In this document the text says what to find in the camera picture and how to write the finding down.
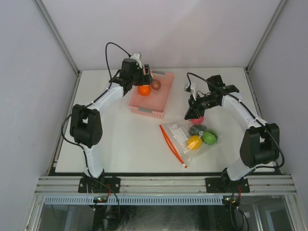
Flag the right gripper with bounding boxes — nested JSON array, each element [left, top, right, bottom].
[[185, 93, 219, 120]]

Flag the fake peach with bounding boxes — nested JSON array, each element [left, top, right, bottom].
[[143, 68, 153, 77]]

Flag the fake orange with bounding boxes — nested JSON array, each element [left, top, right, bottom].
[[138, 85, 151, 96]]

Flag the fake brown pink fruit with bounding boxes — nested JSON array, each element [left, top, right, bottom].
[[151, 79, 161, 90]]

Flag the clear zip top bag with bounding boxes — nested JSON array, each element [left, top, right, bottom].
[[159, 118, 221, 168]]

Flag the fake yellow lemon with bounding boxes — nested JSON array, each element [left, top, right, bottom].
[[187, 136, 203, 150]]

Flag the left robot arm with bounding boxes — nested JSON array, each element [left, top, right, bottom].
[[69, 52, 153, 193]]

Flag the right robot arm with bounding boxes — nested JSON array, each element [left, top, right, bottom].
[[184, 75, 284, 193]]

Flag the fake red fruit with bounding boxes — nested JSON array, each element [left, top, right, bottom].
[[191, 117, 204, 125]]

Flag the fake dark green avocado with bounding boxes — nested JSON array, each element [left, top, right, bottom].
[[189, 124, 207, 137]]

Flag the fake green fruit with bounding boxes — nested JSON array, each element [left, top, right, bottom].
[[202, 129, 218, 145]]

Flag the pink plastic basket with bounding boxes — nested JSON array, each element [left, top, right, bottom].
[[128, 71, 175, 119]]

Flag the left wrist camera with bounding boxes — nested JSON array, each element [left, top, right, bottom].
[[130, 52, 142, 68]]

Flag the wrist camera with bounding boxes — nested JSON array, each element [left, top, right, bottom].
[[184, 82, 196, 93], [130, 52, 142, 68]]

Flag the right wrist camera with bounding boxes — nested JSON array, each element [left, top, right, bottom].
[[184, 82, 196, 93]]

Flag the left camera cable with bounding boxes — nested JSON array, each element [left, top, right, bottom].
[[61, 42, 133, 174]]

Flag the camera cable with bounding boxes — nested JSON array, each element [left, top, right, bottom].
[[186, 72, 285, 169], [61, 42, 133, 174]]

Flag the right aluminium corner post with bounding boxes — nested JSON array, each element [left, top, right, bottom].
[[244, 0, 288, 73]]

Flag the aluminium corner post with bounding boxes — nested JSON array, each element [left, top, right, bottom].
[[244, 0, 288, 73], [33, 0, 81, 77]]

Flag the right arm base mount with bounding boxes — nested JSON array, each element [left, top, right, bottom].
[[205, 177, 250, 193]]

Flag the right camera cable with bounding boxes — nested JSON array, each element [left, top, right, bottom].
[[186, 72, 285, 169]]

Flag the left aluminium corner post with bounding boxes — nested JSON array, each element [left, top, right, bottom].
[[33, 0, 81, 77]]

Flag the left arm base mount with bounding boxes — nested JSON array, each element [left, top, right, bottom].
[[78, 176, 121, 193]]

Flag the aluminium front rail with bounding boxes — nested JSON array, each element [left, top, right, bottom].
[[35, 175, 296, 195]]

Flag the slotted cable duct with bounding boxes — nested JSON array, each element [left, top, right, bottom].
[[45, 195, 224, 205]]

